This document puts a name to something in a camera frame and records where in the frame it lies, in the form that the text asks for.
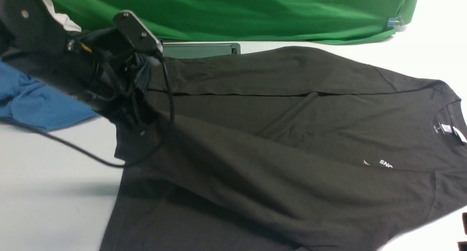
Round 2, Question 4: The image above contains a dark gray long-sleeve shirt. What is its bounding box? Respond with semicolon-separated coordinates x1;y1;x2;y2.
100;47;466;251

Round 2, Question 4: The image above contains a blue binder clip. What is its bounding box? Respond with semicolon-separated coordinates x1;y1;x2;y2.
386;15;404;30

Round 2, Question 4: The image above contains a black robot arm with PiPER label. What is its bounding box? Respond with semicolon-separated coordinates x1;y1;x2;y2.
1;0;467;251

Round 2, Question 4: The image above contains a green backdrop cloth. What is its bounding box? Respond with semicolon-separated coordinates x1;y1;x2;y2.
52;0;417;45

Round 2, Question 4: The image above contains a white crumpled garment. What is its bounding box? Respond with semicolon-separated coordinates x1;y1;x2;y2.
42;0;82;32

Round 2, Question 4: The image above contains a silver-edged wrist camera near pile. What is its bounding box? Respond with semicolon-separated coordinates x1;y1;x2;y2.
112;10;163;59

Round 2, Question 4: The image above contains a black camera cable near pile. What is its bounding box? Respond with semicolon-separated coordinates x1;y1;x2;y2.
0;54;175;168

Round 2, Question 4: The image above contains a black gripper near pile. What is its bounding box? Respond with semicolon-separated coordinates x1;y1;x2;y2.
69;28;158;130

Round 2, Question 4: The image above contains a blue crumpled garment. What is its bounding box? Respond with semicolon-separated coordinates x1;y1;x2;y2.
0;63;97;131

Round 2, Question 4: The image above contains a recessed metal table hatch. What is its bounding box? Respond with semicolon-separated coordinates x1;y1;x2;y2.
163;43;241;59

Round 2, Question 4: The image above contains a black gripper at collar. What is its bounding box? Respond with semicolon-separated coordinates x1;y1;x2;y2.
458;212;467;251

